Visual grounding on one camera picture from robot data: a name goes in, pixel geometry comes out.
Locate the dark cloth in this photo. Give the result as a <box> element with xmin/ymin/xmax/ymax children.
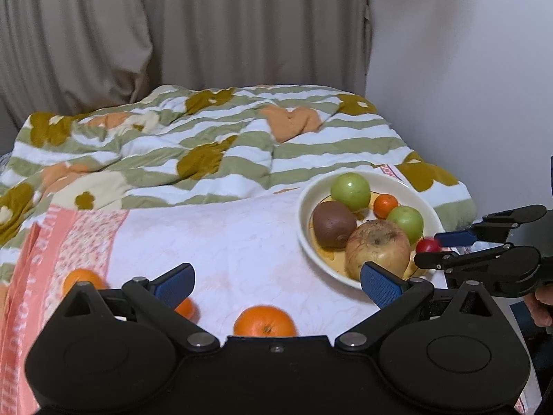
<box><xmin>510</xmin><ymin>300</ymin><xmax>553</xmax><ymax>415</ymax></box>

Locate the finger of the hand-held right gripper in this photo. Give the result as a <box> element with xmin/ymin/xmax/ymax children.
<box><xmin>434</xmin><ymin>204</ymin><xmax>548</xmax><ymax>247</ymax></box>
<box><xmin>414</xmin><ymin>243</ymin><xmax>515</xmax><ymax>271</ymax></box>

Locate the person's right hand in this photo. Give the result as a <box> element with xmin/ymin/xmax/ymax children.
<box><xmin>524</xmin><ymin>286</ymin><xmax>553</xmax><ymax>328</ymax></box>

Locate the cream cartoon print plate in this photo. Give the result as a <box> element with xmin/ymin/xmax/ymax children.
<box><xmin>297</xmin><ymin>169</ymin><xmax>446</xmax><ymax>289</ymax></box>

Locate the green striped floral quilt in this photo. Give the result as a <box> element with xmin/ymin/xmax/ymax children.
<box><xmin>0</xmin><ymin>84</ymin><xmax>476</xmax><ymax>286</ymax></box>

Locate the small orange tangerine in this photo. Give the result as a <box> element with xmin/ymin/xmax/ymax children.
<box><xmin>373</xmin><ymin>194</ymin><xmax>399</xmax><ymax>220</ymax></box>
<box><xmin>174</xmin><ymin>297</ymin><xmax>196</xmax><ymax>321</ymax></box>

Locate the brown kiwi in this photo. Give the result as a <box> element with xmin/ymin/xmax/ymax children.
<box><xmin>313</xmin><ymin>201</ymin><xmax>357</xmax><ymax>249</ymax></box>

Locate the large orange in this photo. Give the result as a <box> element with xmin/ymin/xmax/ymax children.
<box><xmin>234</xmin><ymin>305</ymin><xmax>297</xmax><ymax>338</ymax></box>

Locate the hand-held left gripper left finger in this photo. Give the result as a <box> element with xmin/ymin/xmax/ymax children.
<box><xmin>60</xmin><ymin>263</ymin><xmax>222</xmax><ymax>353</ymax></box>

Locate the beige curtain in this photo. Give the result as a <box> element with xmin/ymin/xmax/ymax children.
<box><xmin>0</xmin><ymin>0</ymin><xmax>372</xmax><ymax>130</ymax></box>

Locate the medium orange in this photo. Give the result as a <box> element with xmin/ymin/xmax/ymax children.
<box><xmin>63</xmin><ymin>269</ymin><xmax>106</xmax><ymax>299</ymax></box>

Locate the green apple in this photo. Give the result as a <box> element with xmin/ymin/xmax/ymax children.
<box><xmin>331</xmin><ymin>172</ymin><xmax>371</xmax><ymax>212</ymax></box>
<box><xmin>386</xmin><ymin>206</ymin><xmax>424</xmax><ymax>246</ymax></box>

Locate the yellow red apple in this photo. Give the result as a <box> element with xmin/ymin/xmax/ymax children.
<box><xmin>345</xmin><ymin>220</ymin><xmax>411</xmax><ymax>281</ymax></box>

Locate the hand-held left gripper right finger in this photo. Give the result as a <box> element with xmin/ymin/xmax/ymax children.
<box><xmin>335</xmin><ymin>261</ymin><xmax>497</xmax><ymax>353</ymax></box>

